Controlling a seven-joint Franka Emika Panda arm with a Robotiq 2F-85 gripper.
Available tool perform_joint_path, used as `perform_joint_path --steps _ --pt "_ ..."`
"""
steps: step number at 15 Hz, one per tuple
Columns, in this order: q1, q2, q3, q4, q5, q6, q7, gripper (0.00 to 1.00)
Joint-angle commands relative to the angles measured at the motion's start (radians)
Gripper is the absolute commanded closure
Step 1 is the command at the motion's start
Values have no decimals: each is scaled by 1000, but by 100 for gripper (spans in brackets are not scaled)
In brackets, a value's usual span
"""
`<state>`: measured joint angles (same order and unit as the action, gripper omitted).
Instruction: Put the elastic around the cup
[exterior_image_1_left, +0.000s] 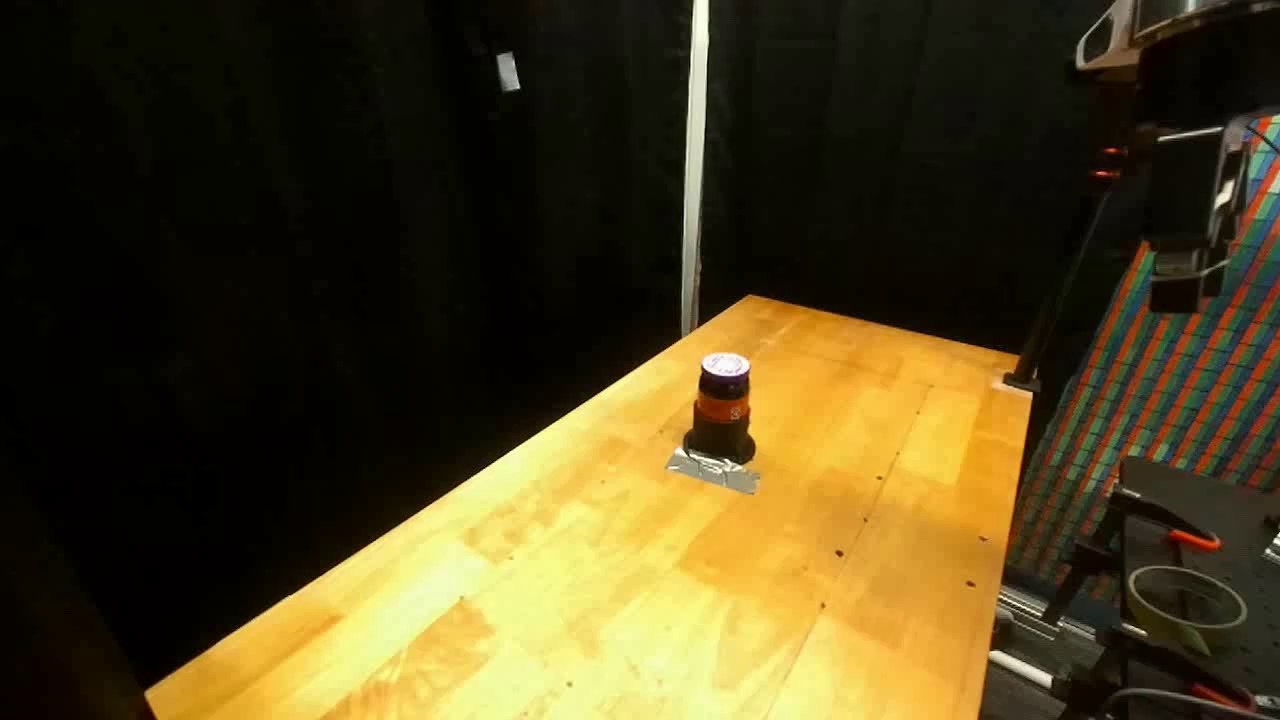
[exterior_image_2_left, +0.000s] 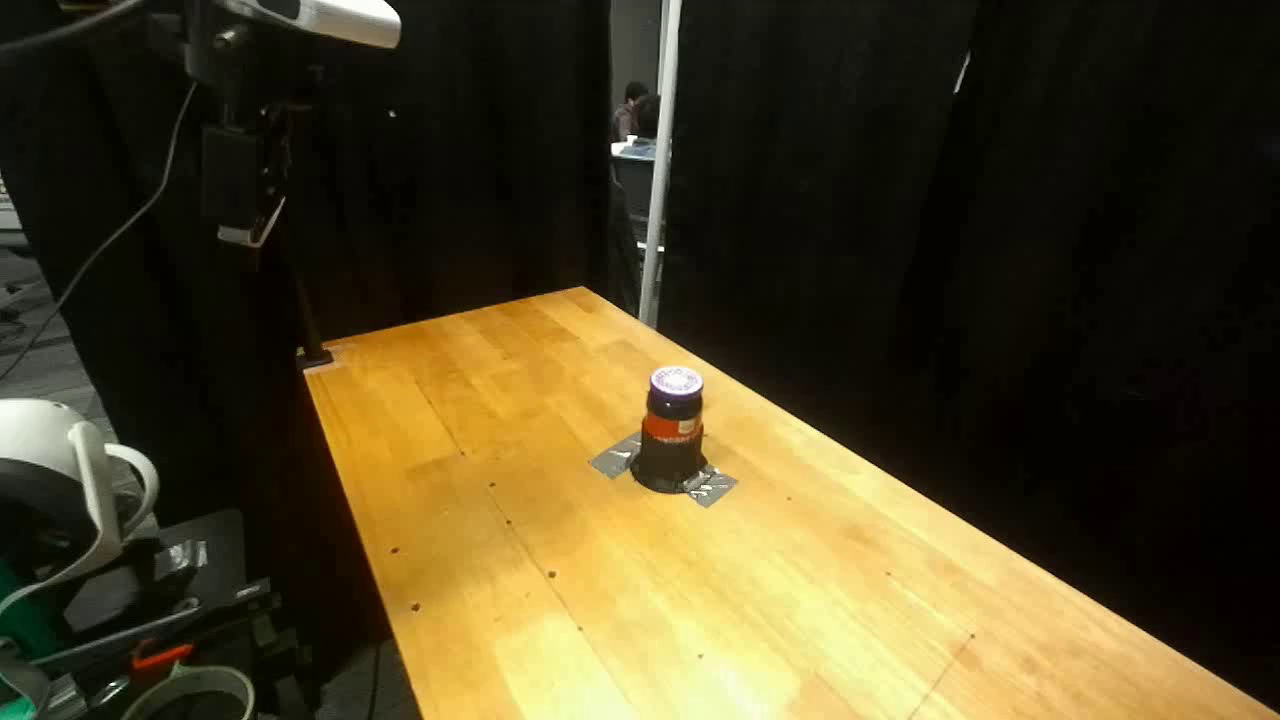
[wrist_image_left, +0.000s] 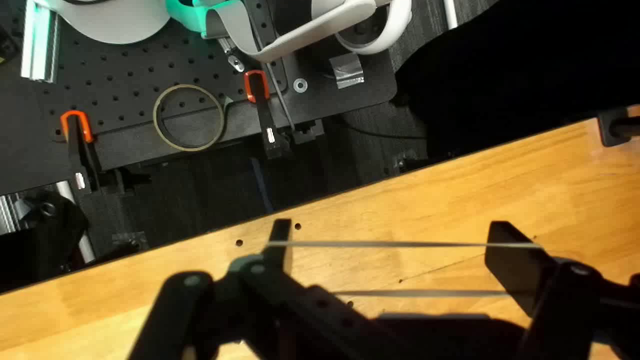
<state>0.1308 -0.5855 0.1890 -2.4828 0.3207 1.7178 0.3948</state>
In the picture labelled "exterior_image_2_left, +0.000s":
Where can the black cup with red label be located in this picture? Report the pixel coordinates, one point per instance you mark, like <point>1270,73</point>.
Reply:
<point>668,429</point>

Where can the person in background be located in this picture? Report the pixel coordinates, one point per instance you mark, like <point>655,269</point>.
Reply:
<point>636,115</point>

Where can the white vertical pole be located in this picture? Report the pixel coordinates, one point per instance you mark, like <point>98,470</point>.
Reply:
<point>661,162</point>

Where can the white VR headset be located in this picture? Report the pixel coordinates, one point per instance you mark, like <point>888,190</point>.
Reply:
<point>56,470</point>

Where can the grey duct tape left piece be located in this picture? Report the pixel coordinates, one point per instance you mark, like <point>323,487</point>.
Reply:
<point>614,460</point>

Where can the grey duct tape piece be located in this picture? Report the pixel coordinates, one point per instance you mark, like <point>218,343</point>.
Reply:
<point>614,460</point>
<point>709,487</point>

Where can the grey duct tape right piece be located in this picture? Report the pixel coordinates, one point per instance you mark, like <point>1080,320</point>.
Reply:
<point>709,487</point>

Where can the black camera stand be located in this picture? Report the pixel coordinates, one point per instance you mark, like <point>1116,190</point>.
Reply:
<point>245,151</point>

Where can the white camera on stand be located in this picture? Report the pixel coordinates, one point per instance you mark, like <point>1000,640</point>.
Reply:
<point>355,21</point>

